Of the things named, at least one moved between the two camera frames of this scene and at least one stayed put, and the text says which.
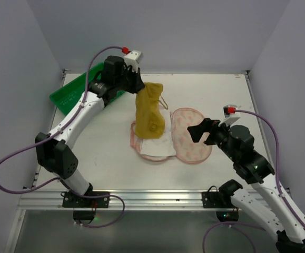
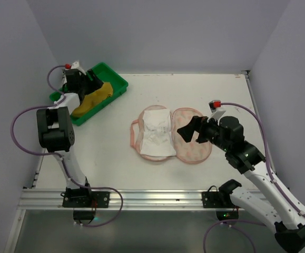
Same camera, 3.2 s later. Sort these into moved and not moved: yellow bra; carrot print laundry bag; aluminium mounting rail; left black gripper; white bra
Moved: yellow bra; left black gripper
Not moved: aluminium mounting rail; white bra; carrot print laundry bag
